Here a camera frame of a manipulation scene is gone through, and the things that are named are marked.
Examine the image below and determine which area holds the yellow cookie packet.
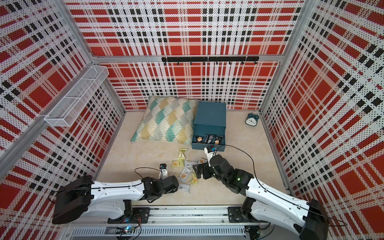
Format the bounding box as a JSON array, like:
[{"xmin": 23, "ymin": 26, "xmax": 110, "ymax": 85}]
[
  {"xmin": 177, "ymin": 148, "xmax": 188, "ymax": 160},
  {"xmin": 172, "ymin": 159, "xmax": 185, "ymax": 169},
  {"xmin": 189, "ymin": 173, "xmax": 198, "ymax": 184}
]

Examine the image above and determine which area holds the yellow cookie packet top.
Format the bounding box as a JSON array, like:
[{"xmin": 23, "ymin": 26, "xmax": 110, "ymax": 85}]
[{"xmin": 177, "ymin": 148, "xmax": 188, "ymax": 160}]

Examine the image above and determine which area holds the black cookie packet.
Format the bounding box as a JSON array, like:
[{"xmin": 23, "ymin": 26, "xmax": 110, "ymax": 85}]
[
  {"xmin": 214, "ymin": 135, "xmax": 225, "ymax": 145},
  {"xmin": 195, "ymin": 136, "xmax": 205, "ymax": 144},
  {"xmin": 204, "ymin": 134, "xmax": 215, "ymax": 144}
]

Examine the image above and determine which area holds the teal three-drawer cabinet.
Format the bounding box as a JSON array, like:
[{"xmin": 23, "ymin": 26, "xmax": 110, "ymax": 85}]
[{"xmin": 191, "ymin": 101, "xmax": 227, "ymax": 152}]

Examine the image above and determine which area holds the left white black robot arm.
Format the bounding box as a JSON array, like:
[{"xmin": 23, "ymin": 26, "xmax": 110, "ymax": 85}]
[{"xmin": 52, "ymin": 176, "xmax": 179, "ymax": 225}]

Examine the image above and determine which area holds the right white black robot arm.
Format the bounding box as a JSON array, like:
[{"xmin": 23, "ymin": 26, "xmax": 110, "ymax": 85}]
[{"xmin": 193, "ymin": 155, "xmax": 330, "ymax": 240}]

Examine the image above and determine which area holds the white cookie packet right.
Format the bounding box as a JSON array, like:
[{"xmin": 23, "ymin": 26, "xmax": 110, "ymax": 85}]
[{"xmin": 198, "ymin": 158, "xmax": 208, "ymax": 164}]

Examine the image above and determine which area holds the white cookie packet centre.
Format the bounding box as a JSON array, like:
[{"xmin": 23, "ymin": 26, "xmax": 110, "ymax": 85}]
[{"xmin": 184, "ymin": 161, "xmax": 199, "ymax": 169}]

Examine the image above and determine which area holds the white cookie packet bottom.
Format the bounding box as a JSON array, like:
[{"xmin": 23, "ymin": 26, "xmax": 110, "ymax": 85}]
[{"xmin": 178, "ymin": 183, "xmax": 192, "ymax": 194}]

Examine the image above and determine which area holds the patterned green yellow pillow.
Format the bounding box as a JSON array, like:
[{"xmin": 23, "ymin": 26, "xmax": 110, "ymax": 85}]
[{"xmin": 131, "ymin": 96, "xmax": 199, "ymax": 145}]

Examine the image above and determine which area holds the teal alarm clock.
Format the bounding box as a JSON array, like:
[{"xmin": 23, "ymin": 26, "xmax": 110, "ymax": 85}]
[{"xmin": 245, "ymin": 113, "xmax": 260, "ymax": 127}]

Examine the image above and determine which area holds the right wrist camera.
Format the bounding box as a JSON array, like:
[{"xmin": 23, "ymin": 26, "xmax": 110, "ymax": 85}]
[{"xmin": 204, "ymin": 145, "xmax": 216, "ymax": 160}]

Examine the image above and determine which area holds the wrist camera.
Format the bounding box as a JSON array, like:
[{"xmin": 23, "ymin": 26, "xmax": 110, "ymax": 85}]
[
  {"xmin": 160, "ymin": 164, "xmax": 168, "ymax": 180},
  {"xmin": 204, "ymin": 145, "xmax": 216, "ymax": 160}
]

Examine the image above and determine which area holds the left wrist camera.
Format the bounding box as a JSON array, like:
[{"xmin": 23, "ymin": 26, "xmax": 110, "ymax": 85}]
[{"xmin": 160, "ymin": 164, "xmax": 168, "ymax": 180}]

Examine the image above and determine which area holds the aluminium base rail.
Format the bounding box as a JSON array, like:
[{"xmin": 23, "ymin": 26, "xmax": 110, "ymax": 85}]
[{"xmin": 62, "ymin": 205, "xmax": 303, "ymax": 240}]

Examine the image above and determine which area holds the black wall hook rail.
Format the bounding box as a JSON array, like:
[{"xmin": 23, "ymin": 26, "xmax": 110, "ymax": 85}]
[{"xmin": 161, "ymin": 56, "xmax": 260, "ymax": 64}]

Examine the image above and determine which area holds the white wire mesh basket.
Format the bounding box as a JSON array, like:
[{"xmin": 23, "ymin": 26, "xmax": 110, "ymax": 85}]
[{"xmin": 44, "ymin": 65, "xmax": 109, "ymax": 127}]

